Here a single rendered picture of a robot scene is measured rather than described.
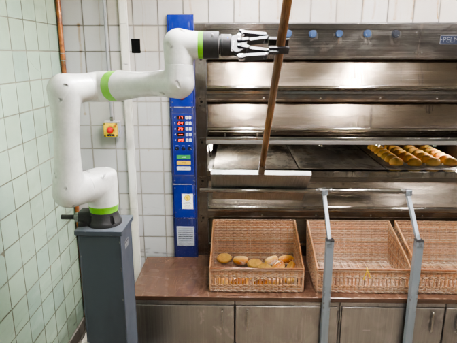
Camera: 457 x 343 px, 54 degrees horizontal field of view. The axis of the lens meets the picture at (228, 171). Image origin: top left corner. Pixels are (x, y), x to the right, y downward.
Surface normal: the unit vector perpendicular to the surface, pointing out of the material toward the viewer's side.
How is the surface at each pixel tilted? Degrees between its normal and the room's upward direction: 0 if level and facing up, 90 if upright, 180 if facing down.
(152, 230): 90
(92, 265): 90
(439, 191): 70
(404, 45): 90
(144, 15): 90
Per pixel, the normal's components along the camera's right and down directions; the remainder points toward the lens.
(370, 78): -0.02, -0.09
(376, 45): -0.02, 0.25
